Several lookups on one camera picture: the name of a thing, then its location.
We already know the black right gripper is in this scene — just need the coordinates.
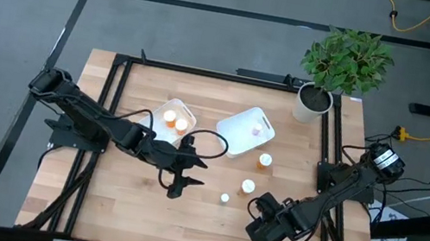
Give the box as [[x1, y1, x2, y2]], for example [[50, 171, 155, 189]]
[[242, 189, 305, 241]]

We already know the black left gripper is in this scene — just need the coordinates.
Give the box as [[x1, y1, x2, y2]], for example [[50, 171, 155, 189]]
[[145, 129, 213, 205]]

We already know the orange pill bottle white cap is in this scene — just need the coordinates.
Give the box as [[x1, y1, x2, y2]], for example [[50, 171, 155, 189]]
[[255, 150, 275, 173], [161, 108, 179, 129], [237, 176, 257, 198], [173, 117, 191, 136]]

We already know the small pill bottle white cap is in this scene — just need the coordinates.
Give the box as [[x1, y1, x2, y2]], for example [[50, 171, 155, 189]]
[[250, 121, 266, 138]]

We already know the white plastic bin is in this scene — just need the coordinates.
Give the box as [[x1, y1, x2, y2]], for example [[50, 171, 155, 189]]
[[132, 92, 201, 155], [211, 100, 281, 165]]

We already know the white plant pot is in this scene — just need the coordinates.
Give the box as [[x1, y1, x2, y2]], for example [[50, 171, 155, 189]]
[[289, 79, 338, 128]]

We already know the black floor bar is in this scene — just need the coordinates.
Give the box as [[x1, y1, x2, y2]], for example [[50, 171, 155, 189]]
[[368, 198, 430, 241]]

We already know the green leafy plant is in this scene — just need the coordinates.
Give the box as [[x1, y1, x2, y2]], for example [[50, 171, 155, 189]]
[[297, 21, 401, 103]]

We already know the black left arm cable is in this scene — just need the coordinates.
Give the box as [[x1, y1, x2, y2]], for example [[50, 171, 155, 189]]
[[155, 122, 232, 200]]

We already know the black aluminium table frame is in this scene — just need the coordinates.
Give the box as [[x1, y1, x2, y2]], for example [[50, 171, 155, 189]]
[[14, 33, 407, 241]]

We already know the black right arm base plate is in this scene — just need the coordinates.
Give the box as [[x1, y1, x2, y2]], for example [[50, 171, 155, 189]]
[[311, 159, 381, 205]]

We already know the black bar mount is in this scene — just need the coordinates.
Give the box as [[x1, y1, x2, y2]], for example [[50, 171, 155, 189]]
[[235, 66, 313, 90]]

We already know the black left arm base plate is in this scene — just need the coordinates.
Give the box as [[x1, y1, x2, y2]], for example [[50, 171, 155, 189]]
[[40, 111, 113, 155]]

